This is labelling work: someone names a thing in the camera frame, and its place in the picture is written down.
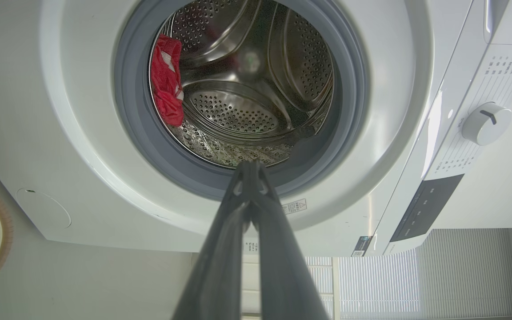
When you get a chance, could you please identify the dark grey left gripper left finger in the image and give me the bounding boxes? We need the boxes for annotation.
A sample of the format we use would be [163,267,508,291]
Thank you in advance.
[171,161,252,320]

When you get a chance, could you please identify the white window blinds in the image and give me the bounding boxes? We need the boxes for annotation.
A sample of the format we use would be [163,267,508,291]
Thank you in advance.
[242,228,512,320]

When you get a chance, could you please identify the stainless steel washing machine drum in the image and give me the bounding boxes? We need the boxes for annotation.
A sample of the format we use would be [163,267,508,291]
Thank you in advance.
[148,0,335,168]

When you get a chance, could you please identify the red cloth garment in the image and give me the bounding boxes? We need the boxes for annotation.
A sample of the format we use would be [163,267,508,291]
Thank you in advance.
[150,34,185,127]

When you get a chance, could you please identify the grey rubber door gasket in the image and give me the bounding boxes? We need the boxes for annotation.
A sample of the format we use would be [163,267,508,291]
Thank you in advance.
[113,0,370,201]

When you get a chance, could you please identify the black washer display panel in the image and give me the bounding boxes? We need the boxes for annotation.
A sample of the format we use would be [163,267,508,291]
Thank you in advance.
[390,174,465,243]

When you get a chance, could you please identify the white program dial knob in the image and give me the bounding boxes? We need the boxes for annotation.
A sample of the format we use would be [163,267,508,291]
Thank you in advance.
[461,102,512,146]

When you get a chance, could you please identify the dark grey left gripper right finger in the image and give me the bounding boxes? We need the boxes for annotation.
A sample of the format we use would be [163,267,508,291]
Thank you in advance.
[248,161,330,320]

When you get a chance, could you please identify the white front-load washing machine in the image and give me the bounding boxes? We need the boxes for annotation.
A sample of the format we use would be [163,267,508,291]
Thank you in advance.
[0,0,512,257]

